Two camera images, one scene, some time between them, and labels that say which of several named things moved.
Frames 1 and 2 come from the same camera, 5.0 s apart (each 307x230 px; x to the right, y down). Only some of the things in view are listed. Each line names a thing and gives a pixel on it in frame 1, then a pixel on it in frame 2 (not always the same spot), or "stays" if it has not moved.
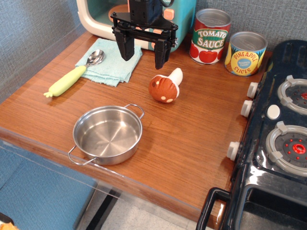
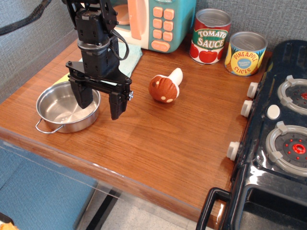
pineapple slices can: x=246 y=53 stays
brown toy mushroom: x=166 y=89 stays
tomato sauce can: x=210 y=32 stays
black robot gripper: x=145 y=20 to x=100 y=69
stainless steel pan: x=108 y=135 to x=58 y=106
